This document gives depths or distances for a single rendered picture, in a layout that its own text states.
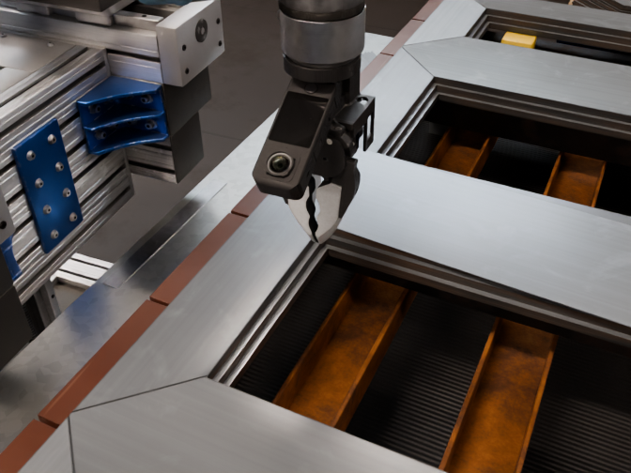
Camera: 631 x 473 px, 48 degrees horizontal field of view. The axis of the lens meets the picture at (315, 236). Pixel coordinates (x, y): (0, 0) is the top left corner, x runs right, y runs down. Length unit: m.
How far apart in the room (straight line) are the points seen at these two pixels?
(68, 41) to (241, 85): 1.97
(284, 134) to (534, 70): 0.72
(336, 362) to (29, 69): 0.58
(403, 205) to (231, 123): 1.94
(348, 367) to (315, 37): 0.46
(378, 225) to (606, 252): 0.27
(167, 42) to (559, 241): 0.59
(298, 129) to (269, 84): 2.44
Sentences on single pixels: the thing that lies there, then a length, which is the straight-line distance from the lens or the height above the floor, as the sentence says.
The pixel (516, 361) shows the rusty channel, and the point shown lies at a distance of 0.96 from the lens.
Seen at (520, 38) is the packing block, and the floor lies 0.81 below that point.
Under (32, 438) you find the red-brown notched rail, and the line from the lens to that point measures 0.73.
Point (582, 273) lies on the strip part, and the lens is 0.85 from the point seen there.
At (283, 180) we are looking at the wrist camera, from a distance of 0.60.
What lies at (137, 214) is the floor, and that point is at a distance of 2.36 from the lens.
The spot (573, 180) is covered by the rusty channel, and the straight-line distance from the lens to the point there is 1.32.
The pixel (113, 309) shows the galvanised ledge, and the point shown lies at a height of 0.68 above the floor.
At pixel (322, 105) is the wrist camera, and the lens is 0.64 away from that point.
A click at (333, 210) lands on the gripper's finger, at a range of 0.71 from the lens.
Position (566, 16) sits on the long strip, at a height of 0.85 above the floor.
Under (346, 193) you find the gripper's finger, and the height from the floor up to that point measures 0.98.
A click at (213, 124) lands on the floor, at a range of 2.80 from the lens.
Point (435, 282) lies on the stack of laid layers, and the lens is 0.83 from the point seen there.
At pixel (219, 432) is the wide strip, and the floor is 0.85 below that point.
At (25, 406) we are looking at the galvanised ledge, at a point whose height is 0.68.
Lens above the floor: 1.38
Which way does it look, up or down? 39 degrees down
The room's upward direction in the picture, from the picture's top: straight up
